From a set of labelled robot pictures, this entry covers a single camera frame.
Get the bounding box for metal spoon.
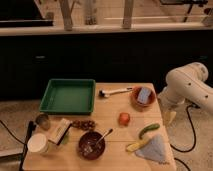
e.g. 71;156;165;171
83;128;114;155

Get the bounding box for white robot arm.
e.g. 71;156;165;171
157;62;213;126

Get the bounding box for orange bowl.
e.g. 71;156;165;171
131;86;156;107

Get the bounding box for red apple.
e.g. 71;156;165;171
118;112;130;126

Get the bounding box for black stand left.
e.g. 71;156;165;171
19;121;36;171

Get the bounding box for small metal cup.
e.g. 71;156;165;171
35;114;50;131

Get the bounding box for green cucumber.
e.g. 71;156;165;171
138;123;160;139

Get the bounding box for brown grape bunch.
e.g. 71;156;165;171
72;120;96;131

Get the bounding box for blue grey cloth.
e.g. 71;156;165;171
135;135;166;164

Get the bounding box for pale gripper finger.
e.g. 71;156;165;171
164;111;176;126

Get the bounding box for green plastic tray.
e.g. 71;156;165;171
40;79;96;115

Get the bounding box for dark brown bowl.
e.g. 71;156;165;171
77;131;105;160

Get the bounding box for white paper cup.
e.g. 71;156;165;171
27;133;48;154

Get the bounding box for blue sponge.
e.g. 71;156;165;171
137;88;151;104

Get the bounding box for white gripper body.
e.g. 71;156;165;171
158;91;184;116

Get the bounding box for white handled dish brush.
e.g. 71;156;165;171
99;87;133;98

